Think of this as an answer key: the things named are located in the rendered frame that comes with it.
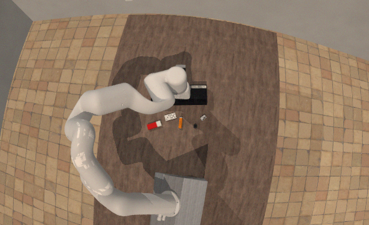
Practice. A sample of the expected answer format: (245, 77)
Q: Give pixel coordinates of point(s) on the red and white eraser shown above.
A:
(154, 125)

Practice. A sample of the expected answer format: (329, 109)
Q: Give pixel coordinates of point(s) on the black rack of bins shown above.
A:
(198, 97)

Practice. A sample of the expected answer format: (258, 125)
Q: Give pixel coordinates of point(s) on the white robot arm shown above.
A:
(161, 87)

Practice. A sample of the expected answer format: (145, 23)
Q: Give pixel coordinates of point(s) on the white domino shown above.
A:
(170, 116)

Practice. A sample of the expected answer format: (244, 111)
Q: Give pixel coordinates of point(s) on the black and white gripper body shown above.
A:
(184, 95)

